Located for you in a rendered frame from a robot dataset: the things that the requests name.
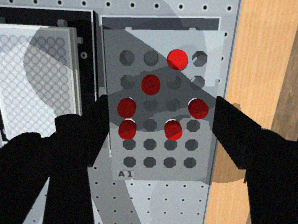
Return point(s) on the black rectangular frame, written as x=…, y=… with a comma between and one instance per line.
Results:
x=83, y=20

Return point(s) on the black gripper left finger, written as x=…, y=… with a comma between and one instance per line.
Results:
x=64, y=157

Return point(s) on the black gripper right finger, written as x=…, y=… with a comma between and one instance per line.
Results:
x=270, y=161

